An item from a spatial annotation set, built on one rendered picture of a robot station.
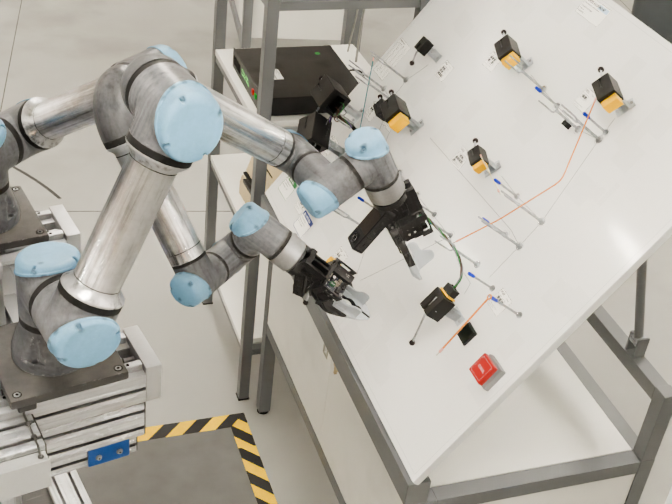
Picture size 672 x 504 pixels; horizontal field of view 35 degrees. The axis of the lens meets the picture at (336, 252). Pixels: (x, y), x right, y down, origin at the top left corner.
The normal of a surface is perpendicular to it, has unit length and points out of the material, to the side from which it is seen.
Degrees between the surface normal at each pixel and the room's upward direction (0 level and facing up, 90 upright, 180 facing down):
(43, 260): 7
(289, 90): 0
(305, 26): 90
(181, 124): 83
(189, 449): 0
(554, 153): 53
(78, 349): 97
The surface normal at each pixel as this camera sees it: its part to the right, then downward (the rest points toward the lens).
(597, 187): -0.69, -0.41
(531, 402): 0.11, -0.82
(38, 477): 0.49, 0.54
